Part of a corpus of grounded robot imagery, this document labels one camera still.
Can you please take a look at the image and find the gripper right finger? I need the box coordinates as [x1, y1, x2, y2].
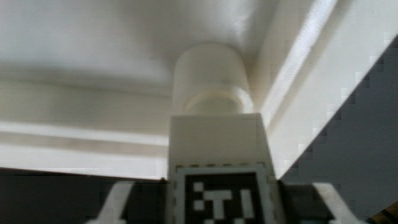
[314, 183, 370, 224]

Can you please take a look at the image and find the white square tabletop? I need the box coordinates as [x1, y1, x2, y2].
[0, 0, 398, 179]

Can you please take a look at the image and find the white table leg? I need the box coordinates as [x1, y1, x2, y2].
[164, 89, 289, 224]

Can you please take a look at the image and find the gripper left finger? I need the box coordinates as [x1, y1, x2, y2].
[86, 181, 136, 224]

